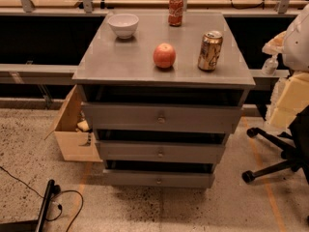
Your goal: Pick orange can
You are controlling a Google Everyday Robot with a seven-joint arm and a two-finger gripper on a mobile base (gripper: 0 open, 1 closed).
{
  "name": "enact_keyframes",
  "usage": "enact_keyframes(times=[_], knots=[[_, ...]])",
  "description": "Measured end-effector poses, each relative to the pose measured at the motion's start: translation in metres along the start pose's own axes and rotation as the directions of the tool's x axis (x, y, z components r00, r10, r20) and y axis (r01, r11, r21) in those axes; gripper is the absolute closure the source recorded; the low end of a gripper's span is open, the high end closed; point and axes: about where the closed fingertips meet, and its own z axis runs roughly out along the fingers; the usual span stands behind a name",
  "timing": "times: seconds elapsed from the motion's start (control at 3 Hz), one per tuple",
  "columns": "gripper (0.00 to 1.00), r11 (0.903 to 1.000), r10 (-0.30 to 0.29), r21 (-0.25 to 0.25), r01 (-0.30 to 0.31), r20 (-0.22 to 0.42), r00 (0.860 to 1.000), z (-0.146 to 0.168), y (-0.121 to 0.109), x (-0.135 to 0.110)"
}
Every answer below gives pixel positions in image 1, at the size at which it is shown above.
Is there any clear plastic bottle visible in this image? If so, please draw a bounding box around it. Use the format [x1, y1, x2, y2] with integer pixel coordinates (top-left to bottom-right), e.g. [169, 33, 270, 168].
[262, 55, 279, 75]

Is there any open cardboard box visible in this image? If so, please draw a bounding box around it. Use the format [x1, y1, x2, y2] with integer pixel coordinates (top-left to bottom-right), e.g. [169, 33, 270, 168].
[45, 86, 101, 162]

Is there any white ceramic bowl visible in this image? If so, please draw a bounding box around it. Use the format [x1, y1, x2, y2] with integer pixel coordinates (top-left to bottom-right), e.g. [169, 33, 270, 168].
[107, 14, 139, 39]

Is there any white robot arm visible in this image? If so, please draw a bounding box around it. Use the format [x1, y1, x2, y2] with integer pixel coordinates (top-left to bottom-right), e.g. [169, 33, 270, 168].
[282, 4, 309, 72]

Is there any orange gold soda can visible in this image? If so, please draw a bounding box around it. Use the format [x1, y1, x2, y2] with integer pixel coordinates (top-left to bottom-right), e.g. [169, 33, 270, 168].
[198, 30, 223, 72]

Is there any grey drawer cabinet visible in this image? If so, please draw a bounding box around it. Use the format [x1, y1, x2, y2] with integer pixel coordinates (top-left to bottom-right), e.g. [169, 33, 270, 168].
[73, 10, 255, 175]

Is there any black floor cable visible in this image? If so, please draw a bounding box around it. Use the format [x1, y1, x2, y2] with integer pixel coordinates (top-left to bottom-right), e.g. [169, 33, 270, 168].
[0, 165, 85, 232]

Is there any top grey drawer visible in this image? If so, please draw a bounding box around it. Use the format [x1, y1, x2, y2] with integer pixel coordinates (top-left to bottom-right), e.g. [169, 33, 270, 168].
[82, 102, 241, 133]

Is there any red cola can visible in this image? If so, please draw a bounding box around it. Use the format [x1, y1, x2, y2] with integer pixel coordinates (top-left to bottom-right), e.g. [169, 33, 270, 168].
[168, 0, 183, 26]

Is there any bottom grey drawer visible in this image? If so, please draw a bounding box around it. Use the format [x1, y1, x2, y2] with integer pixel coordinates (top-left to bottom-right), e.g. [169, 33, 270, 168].
[103, 169, 214, 189]

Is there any red apple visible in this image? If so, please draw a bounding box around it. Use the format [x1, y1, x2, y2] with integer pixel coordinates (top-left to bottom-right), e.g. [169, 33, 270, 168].
[153, 43, 176, 69]

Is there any middle grey drawer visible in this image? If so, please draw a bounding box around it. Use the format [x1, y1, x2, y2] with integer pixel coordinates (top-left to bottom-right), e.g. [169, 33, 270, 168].
[97, 141, 225, 163]

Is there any black office chair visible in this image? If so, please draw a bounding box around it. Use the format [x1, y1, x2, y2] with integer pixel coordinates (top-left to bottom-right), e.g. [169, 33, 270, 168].
[241, 106, 309, 184]

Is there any grey drawer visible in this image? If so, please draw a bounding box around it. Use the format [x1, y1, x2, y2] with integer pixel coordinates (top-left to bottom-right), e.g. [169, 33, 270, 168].
[103, 169, 214, 189]
[82, 102, 241, 133]
[97, 141, 225, 163]

